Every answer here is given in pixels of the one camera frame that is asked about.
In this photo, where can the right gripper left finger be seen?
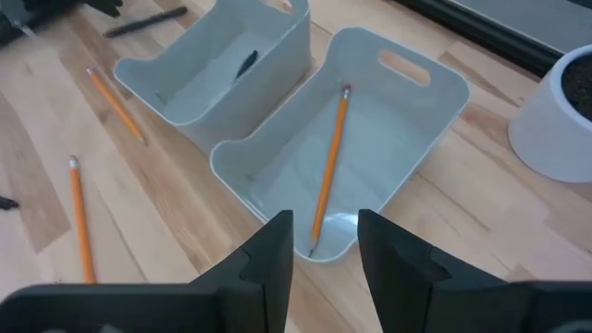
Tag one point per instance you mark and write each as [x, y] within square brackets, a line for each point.
[208, 305]

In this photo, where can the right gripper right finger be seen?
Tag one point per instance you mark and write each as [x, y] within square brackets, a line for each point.
[439, 300]

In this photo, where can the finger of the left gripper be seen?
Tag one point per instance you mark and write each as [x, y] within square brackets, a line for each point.
[104, 5]
[25, 18]

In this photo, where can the white plant pot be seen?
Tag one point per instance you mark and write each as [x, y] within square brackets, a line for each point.
[541, 139]

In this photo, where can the orange pencil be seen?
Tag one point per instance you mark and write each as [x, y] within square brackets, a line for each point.
[329, 171]
[81, 222]
[115, 105]

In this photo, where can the black pen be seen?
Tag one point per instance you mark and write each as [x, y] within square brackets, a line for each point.
[7, 203]
[145, 21]
[246, 65]

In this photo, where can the black aluminium table frame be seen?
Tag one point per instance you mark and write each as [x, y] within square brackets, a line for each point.
[485, 32]

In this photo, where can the grey plastic bin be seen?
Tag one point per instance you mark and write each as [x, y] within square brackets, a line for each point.
[259, 106]
[393, 139]

